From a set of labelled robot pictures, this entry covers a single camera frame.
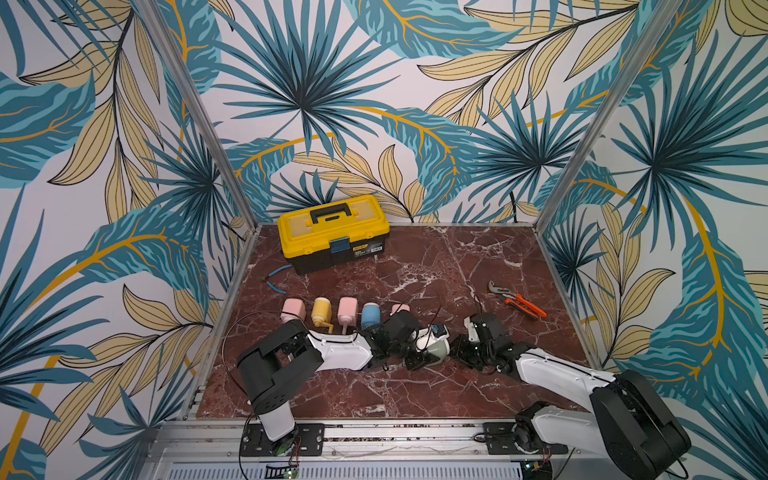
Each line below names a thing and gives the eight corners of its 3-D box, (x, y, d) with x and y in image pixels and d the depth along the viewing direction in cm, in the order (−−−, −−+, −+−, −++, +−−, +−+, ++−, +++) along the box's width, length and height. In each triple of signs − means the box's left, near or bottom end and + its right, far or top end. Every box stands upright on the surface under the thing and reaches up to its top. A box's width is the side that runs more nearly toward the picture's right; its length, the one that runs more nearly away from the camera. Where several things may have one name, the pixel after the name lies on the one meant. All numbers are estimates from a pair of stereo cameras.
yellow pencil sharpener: (313, 333, 92) (309, 323, 87) (317, 308, 98) (314, 297, 92) (332, 333, 92) (329, 323, 87) (335, 308, 98) (332, 297, 92)
